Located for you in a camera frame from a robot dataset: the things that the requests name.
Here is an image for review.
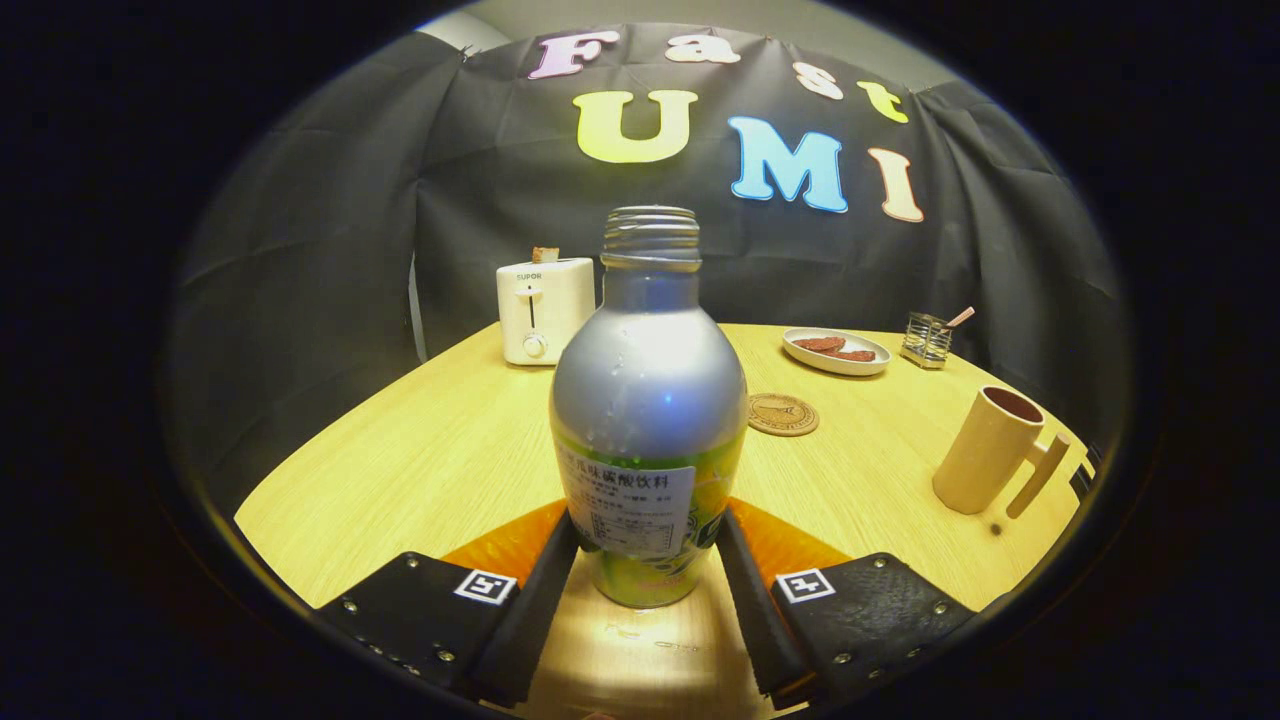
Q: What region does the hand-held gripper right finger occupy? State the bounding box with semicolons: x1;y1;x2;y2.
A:
715;497;976;706

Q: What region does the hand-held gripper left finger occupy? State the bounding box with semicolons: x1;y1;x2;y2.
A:
316;498;583;709

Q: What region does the round brown coaster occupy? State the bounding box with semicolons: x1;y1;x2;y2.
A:
747;393;820;438

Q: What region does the silver green juice bottle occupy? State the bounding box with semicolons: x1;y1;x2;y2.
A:
549;206;749;609

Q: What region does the beige cup with wooden handle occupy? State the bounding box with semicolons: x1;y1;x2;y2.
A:
932;385;1071;520

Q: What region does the wooden table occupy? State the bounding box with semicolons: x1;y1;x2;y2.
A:
233;322;1093;720

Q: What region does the white oval plate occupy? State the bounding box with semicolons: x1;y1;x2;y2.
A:
782;327;892;377

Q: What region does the white toaster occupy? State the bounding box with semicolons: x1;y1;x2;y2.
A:
496;257;597;367

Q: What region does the black backdrop cloth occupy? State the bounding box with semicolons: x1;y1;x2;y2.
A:
165;22;1126;516

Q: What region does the wire mesh holder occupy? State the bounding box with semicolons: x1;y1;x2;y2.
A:
901;312;953;370

